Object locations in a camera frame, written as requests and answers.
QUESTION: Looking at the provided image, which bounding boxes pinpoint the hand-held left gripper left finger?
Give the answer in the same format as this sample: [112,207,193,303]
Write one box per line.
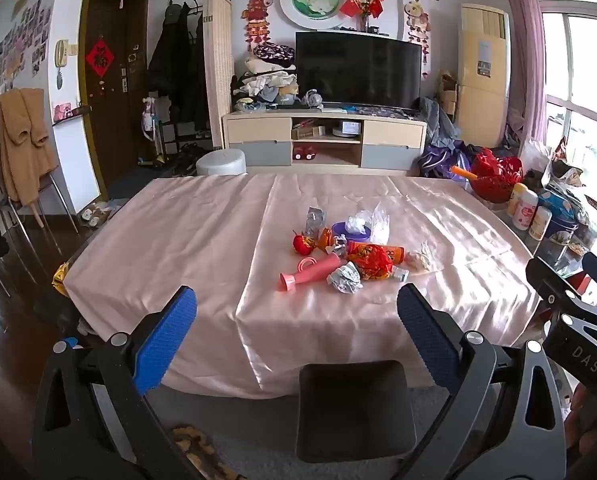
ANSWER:
[31,285,219,480]

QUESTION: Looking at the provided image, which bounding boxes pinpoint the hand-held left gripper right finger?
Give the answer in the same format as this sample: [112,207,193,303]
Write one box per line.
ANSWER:
[395,282,569,480]

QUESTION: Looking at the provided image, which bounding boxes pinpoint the red orange snack bag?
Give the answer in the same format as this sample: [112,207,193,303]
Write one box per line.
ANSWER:
[345,240,406,281]

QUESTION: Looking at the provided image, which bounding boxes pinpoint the silver foil wrapper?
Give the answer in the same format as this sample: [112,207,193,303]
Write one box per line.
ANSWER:
[327,262,364,295]

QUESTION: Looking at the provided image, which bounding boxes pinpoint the clear plastic bag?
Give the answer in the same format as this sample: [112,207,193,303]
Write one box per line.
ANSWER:
[369,202,391,243]

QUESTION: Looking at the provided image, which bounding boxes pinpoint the pink plastic tube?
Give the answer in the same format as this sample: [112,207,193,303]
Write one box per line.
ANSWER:
[278,252,341,293]

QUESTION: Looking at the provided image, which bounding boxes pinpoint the red ball ornament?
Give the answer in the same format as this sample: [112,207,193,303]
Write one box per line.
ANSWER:
[291,230,318,254]

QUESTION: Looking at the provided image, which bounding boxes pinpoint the blue round tin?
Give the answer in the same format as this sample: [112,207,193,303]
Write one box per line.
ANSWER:
[538,192,586,246]

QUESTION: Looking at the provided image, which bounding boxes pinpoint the white bottle red label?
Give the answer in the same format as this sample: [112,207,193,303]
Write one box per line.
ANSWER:
[514,190,539,231]

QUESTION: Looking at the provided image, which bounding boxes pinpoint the white bottle yellow cap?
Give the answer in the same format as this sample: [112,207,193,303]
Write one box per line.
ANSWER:
[507,182,528,217]

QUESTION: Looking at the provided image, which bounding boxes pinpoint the pink tablecloth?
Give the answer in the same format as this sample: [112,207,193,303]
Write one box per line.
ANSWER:
[63,174,541,401]

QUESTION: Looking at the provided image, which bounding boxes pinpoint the patterned slipper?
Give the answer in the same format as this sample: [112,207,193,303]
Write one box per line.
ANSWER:
[171,425,232,480]

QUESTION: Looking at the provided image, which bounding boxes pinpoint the purple plastic bowl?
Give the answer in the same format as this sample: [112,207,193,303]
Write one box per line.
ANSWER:
[331,221,374,246]

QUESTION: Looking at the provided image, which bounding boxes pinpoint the red plastic basket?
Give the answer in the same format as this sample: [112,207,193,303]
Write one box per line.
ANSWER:
[468,149,524,204]

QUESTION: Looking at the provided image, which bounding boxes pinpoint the silver blister pack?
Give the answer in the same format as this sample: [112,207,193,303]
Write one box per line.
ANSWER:
[305,206,327,236]

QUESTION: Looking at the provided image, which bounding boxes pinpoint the purple cloth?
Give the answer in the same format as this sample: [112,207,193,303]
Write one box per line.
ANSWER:
[418,140,474,181]

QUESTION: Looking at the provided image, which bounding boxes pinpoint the metal chair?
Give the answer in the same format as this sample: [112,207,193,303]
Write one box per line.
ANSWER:
[0,105,79,241]

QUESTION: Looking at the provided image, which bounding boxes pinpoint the white round stool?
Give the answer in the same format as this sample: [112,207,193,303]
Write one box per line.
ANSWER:
[196,149,248,177]

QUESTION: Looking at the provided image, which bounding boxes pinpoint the grey clothes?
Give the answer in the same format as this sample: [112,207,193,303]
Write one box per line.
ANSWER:
[418,96,461,153]

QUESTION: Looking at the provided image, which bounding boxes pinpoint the window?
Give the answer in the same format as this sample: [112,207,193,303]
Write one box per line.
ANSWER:
[535,0,597,201]

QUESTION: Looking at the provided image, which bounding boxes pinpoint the beige standing air conditioner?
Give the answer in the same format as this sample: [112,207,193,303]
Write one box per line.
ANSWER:
[454,4,511,148]

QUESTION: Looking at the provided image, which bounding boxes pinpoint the dark brown door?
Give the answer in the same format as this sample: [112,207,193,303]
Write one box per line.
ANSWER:
[78,0,152,201]

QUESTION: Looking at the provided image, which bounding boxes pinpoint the cardboard box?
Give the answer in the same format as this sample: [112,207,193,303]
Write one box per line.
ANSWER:
[438,71,459,116]

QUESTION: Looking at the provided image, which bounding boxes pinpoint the wooden television cabinet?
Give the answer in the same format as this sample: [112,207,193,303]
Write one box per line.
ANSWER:
[222,108,427,176]

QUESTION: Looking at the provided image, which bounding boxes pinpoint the brown coat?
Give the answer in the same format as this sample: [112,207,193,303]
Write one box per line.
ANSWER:
[0,87,59,206]

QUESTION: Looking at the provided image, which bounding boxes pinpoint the pink curtain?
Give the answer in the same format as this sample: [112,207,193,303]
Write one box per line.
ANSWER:
[498,0,549,146]

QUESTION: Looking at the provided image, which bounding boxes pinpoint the black television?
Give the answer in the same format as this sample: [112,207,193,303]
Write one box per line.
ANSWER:
[295,31,423,109]

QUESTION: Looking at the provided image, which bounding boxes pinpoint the beige folding screen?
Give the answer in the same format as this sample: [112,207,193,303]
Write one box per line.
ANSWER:
[202,0,235,151]

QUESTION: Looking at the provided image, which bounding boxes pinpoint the pile of clothes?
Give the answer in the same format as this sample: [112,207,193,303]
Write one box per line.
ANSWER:
[232,42,299,111]

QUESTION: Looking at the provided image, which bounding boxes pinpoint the dark hanging coats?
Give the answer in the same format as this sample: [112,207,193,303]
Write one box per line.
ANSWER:
[147,2,210,133]

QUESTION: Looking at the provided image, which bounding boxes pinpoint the red door decoration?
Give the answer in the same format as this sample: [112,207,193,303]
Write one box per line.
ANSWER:
[85,35,115,78]

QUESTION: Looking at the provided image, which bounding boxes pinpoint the red flower decoration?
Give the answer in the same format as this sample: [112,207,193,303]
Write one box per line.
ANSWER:
[339,0,385,33]

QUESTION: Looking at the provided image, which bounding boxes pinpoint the red fish hanging decoration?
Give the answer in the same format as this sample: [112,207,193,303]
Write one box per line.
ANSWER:
[241,0,275,51]

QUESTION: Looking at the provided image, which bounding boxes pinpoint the hanging wall ornament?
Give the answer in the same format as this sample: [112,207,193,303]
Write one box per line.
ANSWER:
[404,0,431,68]

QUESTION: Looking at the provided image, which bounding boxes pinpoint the wall photo collage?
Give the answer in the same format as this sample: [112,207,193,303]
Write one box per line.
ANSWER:
[0,0,54,106]

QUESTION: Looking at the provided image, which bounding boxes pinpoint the round wall picture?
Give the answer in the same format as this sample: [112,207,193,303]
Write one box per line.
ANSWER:
[279,0,344,31]

